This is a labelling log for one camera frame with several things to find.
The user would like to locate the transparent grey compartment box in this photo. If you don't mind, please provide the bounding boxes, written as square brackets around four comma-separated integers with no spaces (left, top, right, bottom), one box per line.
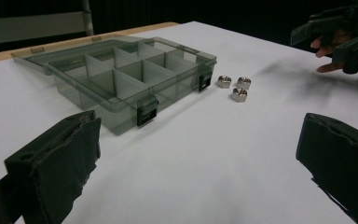
[10,35,218,136]

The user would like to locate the white table mat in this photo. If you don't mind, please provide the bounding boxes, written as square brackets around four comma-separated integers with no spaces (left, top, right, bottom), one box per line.
[0,21,358,224]

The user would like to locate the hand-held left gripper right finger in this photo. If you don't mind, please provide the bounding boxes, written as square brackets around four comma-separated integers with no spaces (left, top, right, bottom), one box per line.
[295,112,358,224]

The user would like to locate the grey horizontal panel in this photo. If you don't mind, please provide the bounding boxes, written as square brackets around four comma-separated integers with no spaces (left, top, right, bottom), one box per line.
[0,11,88,47]

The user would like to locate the silver metal hex nut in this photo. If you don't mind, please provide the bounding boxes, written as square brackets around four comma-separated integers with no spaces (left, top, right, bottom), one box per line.
[235,76,253,91]
[215,75,233,90]
[230,87,249,104]

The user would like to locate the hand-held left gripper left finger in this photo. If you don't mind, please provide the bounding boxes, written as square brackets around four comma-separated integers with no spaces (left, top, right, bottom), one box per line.
[4,109,103,224]

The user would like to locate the grey metal stand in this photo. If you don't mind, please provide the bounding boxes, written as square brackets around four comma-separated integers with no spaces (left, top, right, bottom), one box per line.
[80,0,95,36]

